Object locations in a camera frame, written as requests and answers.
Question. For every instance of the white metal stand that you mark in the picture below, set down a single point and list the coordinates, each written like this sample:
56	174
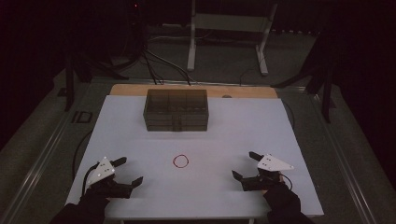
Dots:
229	22

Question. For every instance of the long aluminium rail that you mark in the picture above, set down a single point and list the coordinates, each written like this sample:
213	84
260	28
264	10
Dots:
37	168
342	161

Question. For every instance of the black tripod stand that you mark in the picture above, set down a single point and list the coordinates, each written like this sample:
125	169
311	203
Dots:
326	99
69	84

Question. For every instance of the black floor socket plate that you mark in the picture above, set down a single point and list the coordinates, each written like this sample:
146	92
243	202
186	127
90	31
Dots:
82	117

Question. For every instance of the wooden table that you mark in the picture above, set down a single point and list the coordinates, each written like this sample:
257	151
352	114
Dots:
130	89

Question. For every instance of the person's right hand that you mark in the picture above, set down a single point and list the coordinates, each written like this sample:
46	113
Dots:
266	191

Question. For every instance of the white board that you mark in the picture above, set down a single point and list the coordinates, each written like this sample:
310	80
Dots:
202	193

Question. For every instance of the person's left hand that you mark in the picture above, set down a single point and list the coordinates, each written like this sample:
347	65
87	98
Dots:
95	194

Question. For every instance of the red rubber band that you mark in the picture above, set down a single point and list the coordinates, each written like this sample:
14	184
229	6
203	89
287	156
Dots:
173	161

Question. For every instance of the dark transparent drawer box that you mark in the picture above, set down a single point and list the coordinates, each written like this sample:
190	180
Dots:
176	107

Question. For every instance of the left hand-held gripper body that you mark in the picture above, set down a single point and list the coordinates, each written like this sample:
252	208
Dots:
101	171

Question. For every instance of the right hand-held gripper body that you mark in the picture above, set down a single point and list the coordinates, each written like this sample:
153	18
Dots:
274	163

